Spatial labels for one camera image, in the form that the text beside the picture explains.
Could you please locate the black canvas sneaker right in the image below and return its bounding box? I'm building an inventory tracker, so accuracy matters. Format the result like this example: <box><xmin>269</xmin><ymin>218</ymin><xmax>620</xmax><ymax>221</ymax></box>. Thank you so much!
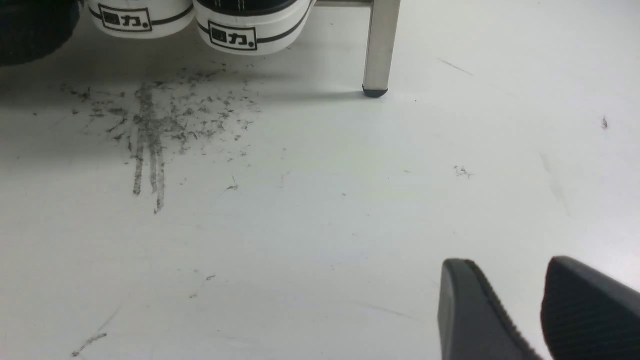
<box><xmin>193</xmin><ymin>0</ymin><xmax>316</xmax><ymax>56</ymax></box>

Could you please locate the black canvas sneaker left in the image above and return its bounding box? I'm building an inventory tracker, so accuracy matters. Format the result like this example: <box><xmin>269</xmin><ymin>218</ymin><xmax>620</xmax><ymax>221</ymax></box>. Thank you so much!
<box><xmin>87</xmin><ymin>0</ymin><xmax>195</xmax><ymax>40</ymax></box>

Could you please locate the black canvas sneaker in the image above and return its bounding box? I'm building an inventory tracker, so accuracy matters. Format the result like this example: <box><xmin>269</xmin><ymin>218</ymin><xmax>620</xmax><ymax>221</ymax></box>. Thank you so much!
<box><xmin>193</xmin><ymin>0</ymin><xmax>316</xmax><ymax>56</ymax></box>
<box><xmin>87</xmin><ymin>0</ymin><xmax>195</xmax><ymax>40</ymax></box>

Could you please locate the black mesh shoe right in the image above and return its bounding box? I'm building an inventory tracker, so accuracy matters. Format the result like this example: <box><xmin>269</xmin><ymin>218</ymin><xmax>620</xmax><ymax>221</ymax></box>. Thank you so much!
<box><xmin>0</xmin><ymin>0</ymin><xmax>85</xmax><ymax>68</ymax></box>

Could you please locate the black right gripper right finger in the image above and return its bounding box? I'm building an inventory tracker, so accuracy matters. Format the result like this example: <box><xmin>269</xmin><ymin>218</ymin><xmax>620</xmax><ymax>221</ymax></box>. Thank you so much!
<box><xmin>541</xmin><ymin>256</ymin><xmax>640</xmax><ymax>360</ymax></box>

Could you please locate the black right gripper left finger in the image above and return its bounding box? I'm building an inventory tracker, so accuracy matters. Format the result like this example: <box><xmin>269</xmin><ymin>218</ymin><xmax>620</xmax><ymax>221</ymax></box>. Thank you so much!
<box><xmin>438</xmin><ymin>259</ymin><xmax>541</xmax><ymax>360</ymax></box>

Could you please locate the stainless steel shoe rack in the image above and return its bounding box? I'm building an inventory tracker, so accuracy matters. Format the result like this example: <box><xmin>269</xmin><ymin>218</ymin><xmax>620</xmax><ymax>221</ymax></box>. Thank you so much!
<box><xmin>316</xmin><ymin>0</ymin><xmax>402</xmax><ymax>99</ymax></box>

